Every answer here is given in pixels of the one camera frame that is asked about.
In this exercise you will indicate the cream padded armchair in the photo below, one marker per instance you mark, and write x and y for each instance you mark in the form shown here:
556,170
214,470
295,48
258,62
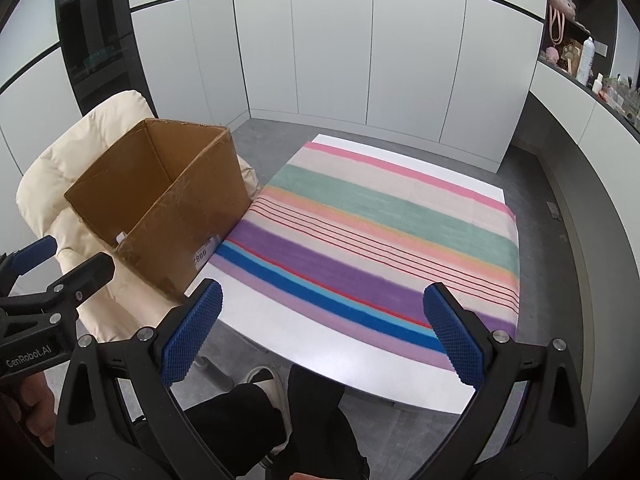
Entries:
75,150

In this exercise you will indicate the beige slipper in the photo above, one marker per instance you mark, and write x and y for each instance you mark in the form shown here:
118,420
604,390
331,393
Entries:
267,385

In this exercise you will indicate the curved white counter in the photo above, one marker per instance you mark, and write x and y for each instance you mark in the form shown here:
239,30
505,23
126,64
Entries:
575,125

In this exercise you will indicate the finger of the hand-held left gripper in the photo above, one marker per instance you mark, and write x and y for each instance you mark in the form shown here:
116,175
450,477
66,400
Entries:
92,269
37,250

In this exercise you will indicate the grey floor socket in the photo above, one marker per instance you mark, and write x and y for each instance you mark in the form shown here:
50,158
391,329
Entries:
553,210

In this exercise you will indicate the white wall cabinets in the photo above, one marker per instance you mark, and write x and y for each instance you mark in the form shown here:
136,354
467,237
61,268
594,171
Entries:
350,60

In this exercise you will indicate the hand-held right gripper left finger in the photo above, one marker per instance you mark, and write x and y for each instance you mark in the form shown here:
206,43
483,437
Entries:
195,330

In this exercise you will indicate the person's left leg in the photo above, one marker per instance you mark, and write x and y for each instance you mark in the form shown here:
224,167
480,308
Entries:
225,425

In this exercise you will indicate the person's left hand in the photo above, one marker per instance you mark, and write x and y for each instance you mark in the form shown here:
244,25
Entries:
32,405

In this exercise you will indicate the group of small counter items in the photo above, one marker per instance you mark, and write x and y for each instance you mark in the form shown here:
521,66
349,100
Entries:
622,97

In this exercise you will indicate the black glossy wall panel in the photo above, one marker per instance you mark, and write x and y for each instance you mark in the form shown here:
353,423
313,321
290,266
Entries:
95,35

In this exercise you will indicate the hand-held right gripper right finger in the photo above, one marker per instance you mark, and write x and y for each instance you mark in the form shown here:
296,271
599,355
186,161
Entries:
455,340

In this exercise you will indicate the person's leg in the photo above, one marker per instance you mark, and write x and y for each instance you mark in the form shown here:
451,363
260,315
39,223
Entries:
315,420
225,425

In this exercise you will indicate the white spray bottle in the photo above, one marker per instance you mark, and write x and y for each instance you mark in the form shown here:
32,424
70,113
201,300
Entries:
586,60

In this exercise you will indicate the striped colourful table cloth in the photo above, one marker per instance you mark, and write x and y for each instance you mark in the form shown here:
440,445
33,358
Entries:
300,340

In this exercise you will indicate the pink small plush toy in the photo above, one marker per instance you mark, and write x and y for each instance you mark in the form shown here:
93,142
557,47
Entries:
551,54

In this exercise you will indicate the person's right leg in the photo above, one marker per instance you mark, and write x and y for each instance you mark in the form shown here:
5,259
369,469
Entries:
315,420

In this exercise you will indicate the brown printed box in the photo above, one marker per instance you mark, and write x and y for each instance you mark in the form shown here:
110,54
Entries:
571,57

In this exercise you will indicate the small white bottle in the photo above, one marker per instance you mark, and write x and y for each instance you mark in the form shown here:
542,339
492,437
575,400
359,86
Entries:
597,83

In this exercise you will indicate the brown cardboard box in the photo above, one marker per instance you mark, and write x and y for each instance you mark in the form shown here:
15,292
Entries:
200,200

